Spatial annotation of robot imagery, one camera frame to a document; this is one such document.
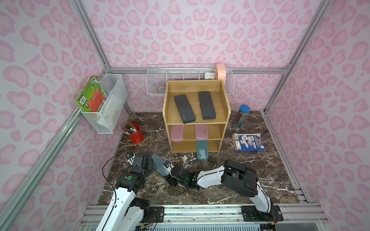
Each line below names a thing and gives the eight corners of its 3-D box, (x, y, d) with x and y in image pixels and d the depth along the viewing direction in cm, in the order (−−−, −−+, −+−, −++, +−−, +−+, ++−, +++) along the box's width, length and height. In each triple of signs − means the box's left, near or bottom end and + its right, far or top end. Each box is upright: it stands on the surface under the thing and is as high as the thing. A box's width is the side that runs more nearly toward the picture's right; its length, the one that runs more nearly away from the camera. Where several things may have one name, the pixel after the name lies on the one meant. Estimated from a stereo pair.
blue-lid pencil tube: (234, 130, 110) (241, 111, 95) (233, 123, 114) (239, 104, 99) (243, 130, 110) (251, 111, 94) (240, 123, 114) (248, 104, 99)
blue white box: (235, 151, 98) (236, 149, 96) (231, 136, 107) (232, 133, 104) (265, 151, 98) (267, 149, 96) (259, 136, 107) (261, 133, 104)
